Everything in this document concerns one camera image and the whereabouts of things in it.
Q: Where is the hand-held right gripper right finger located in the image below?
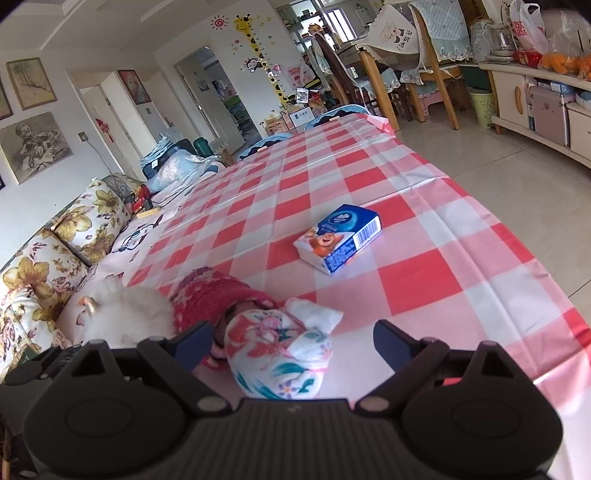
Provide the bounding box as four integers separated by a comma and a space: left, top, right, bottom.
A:
353, 319, 525, 412

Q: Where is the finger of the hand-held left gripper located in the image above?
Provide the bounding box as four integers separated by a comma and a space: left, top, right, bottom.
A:
2, 345, 88, 386

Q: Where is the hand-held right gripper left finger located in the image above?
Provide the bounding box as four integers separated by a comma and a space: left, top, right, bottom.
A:
62, 320, 232, 413

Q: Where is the red floral cloth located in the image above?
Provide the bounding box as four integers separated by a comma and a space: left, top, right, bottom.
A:
170, 267, 280, 370

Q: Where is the white fluffy plush toy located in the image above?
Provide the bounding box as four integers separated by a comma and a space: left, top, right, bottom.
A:
76, 274, 178, 349

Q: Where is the floral cloth bundle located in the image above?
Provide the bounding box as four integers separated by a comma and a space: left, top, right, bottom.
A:
225, 298, 345, 400

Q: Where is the blue tissue packet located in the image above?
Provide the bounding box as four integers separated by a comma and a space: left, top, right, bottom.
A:
294, 204, 382, 276

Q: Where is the floral sofa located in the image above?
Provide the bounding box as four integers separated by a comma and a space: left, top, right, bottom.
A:
0, 173, 162, 384

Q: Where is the red checked tablecloth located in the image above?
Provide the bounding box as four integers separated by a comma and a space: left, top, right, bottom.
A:
60, 113, 591, 416

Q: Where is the pink printed sofa sheet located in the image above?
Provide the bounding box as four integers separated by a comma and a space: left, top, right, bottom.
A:
58, 185, 218, 342

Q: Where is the red toy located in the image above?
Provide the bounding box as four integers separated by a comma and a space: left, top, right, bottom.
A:
131, 185, 155, 215

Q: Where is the pile of blue bags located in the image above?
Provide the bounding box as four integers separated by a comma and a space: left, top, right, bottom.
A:
141, 136, 225, 191

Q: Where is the child sketch poster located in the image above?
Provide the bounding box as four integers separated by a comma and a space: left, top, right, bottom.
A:
0, 112, 74, 185

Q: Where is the pink stool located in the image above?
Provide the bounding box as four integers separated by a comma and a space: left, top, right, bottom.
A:
416, 92, 446, 121

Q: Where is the green patterned waste bin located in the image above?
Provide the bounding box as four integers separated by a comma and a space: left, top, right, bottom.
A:
468, 90, 497, 130

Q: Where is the wooden dining table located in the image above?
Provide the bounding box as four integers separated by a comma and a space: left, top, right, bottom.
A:
337, 39, 402, 132

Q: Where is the framed portrait picture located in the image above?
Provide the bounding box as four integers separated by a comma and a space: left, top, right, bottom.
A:
117, 69, 152, 106

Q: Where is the framed flower sketch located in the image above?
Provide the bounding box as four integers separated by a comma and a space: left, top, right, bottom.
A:
0, 78, 14, 121

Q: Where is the cream TV cabinet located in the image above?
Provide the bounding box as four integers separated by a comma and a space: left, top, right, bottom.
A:
480, 62, 591, 168

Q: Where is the pink box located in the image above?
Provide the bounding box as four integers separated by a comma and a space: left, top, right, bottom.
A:
529, 85, 571, 146

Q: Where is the framed tree sketch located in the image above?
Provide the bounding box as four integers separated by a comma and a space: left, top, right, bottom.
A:
6, 57, 57, 110

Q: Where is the dining chair brown cover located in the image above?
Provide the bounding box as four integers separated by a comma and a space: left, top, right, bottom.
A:
311, 30, 370, 112

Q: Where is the wooden chair teal cover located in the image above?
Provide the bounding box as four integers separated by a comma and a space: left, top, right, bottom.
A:
399, 0, 474, 130

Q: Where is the giraffe height chart sticker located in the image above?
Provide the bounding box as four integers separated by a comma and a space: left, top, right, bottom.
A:
233, 14, 296, 104

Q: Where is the white printed cloth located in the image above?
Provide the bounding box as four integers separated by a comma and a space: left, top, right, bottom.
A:
367, 2, 421, 70

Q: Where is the glass jar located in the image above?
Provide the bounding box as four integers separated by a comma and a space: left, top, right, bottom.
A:
487, 21, 515, 58

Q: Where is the white plastic bag red print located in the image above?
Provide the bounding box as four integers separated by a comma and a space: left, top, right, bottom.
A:
509, 0, 550, 54

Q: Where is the socket cable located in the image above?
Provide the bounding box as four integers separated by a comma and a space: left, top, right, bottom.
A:
85, 138, 139, 185

